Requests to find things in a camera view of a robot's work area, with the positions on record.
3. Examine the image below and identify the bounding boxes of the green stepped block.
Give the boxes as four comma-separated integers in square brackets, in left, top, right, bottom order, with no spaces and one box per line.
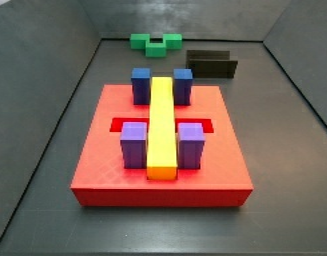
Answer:
[129,34,183,58]

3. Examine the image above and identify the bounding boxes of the red base board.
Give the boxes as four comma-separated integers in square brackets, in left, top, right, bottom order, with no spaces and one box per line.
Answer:
[71,85,254,207]

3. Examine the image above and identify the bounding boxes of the yellow long bar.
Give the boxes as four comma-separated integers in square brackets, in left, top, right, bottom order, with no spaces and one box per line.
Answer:
[147,77,178,180]

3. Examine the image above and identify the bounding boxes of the purple post near right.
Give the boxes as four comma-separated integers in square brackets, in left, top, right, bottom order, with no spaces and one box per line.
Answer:
[178,123,206,169]

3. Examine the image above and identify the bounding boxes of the purple post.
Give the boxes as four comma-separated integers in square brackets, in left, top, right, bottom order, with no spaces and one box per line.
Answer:
[178,123,206,169]
[120,122,147,169]

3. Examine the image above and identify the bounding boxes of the purple post near left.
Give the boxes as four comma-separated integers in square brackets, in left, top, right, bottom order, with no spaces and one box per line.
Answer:
[120,122,147,169]

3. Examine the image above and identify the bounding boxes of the blue post far right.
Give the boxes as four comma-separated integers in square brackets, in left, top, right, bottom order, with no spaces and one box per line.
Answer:
[174,69,192,105]

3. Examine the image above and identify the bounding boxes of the blue post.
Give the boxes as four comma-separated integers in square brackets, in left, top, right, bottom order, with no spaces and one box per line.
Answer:
[131,68,151,105]
[174,69,192,105]

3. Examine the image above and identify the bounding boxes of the blue post far left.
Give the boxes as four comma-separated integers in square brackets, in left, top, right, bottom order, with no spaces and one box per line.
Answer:
[131,68,151,105]

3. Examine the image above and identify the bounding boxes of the black fixture bracket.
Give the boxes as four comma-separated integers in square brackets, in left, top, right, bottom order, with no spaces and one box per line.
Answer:
[186,50,238,79]

